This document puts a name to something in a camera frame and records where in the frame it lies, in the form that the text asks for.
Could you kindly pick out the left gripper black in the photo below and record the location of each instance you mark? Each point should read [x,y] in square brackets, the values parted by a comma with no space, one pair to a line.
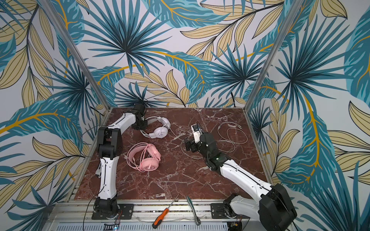
[139,123]

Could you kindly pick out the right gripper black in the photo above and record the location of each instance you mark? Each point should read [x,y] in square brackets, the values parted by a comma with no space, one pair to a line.
[191,143]

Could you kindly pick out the white headphones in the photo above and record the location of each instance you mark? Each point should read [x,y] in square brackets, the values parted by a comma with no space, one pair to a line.
[161,131]

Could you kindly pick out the pink cat-ear headphones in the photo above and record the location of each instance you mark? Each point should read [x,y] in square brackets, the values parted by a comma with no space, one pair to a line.
[143,157]

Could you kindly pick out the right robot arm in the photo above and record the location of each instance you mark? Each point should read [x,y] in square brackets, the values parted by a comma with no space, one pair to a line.
[269,204]

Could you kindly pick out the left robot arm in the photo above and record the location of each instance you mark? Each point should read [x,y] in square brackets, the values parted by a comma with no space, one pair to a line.
[109,148]

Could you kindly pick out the silver adjustable wrench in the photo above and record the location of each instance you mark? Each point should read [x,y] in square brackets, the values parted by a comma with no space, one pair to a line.
[97,170]

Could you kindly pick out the metal pliers tool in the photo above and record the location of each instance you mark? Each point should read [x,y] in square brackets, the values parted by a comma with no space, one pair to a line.
[196,218]

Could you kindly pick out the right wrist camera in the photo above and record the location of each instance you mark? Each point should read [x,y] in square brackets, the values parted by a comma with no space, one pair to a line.
[197,132]

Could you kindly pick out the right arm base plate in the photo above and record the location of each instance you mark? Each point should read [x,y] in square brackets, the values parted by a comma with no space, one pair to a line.
[224,211]

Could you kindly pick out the orange handle screwdriver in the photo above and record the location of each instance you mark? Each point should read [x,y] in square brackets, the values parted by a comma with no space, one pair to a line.
[160,218]

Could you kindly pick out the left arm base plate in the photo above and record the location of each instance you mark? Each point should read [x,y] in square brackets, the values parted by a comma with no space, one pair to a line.
[119,211]

